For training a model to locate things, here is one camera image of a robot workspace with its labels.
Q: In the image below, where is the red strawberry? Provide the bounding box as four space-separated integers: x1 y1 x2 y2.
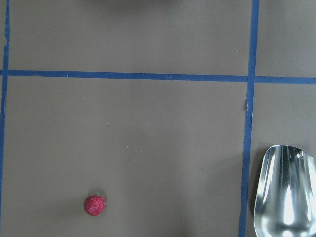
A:
83 193 107 217

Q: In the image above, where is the shiny metal scoop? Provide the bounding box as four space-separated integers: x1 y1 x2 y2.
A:
253 145 316 237

